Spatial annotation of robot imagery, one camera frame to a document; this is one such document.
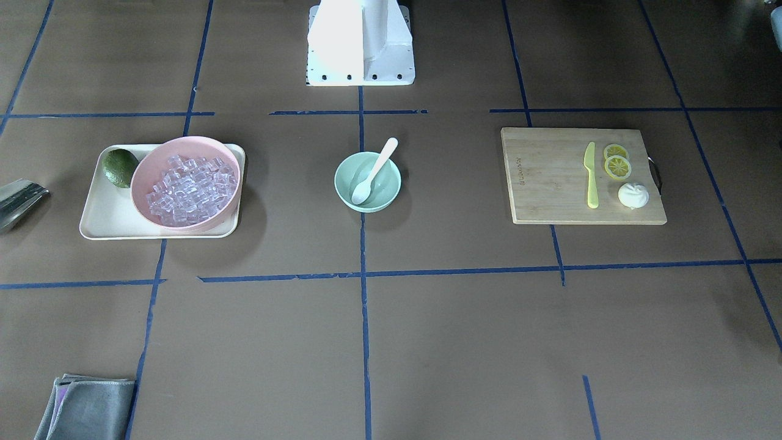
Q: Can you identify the white plastic spoon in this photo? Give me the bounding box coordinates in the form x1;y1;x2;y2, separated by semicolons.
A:
350;137;399;205

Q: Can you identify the mint green bowl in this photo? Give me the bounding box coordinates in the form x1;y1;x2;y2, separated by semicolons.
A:
334;152;402;213

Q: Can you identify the clear ice cubes pile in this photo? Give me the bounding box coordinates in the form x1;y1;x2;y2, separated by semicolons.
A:
145;154;238;227

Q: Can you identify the pink bowl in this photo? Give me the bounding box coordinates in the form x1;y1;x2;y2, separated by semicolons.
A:
130;136;244;234

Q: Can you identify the metal ice scoop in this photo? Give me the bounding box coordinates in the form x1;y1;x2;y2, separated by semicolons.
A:
1;179;50;234

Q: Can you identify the bamboo cutting board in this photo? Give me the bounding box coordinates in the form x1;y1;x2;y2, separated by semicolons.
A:
500;127;667;226

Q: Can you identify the yellow plastic knife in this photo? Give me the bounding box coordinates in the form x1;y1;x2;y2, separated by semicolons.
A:
583;141;599;209

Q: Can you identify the upper lemon slice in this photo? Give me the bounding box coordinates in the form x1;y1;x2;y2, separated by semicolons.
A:
603;143;629;161

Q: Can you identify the lemon slice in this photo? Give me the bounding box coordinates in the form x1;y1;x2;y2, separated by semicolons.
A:
604;155;633;181
603;143;629;161

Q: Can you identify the lower lemon slice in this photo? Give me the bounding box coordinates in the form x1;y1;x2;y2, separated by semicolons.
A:
604;155;633;181

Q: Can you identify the white garlic bulb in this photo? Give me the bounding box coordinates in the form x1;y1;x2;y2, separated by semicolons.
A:
618;183;650;210

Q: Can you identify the green avocado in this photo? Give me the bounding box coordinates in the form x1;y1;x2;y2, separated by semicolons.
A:
101;148;139;189

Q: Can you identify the cream rectangular tray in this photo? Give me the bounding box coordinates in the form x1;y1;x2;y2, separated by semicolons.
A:
80;143;242;240

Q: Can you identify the grey folded cloth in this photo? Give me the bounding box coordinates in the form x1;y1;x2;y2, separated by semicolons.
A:
34;373;135;439

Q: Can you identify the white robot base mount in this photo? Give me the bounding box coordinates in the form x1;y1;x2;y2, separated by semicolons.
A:
305;1;416;87

